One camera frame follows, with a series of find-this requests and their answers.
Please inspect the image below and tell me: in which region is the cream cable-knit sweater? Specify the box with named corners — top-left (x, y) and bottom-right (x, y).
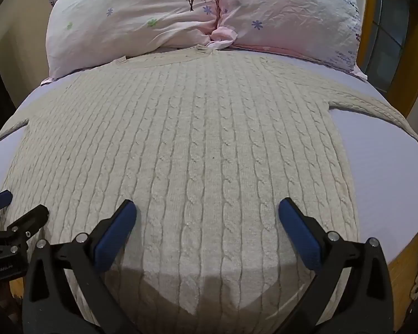
top-left (0, 45), bottom-right (418, 334)

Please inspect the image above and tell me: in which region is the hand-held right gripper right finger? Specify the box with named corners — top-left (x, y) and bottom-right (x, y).
top-left (278, 198), bottom-right (394, 334)

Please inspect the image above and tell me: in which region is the lavender bed sheet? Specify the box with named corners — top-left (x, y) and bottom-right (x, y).
top-left (0, 50), bottom-right (418, 265)

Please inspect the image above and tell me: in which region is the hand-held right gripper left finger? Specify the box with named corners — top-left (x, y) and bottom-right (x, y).
top-left (22, 199), bottom-right (142, 334)

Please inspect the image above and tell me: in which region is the wooden bed frame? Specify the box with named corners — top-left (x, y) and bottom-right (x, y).
top-left (387, 223), bottom-right (418, 334)

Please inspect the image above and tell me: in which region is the wooden door frame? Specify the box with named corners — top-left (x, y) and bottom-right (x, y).
top-left (357, 0), bottom-right (418, 119)

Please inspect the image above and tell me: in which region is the pink floral pillow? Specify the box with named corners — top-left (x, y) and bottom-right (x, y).
top-left (40, 0), bottom-right (223, 86)
top-left (209, 0), bottom-right (368, 77)

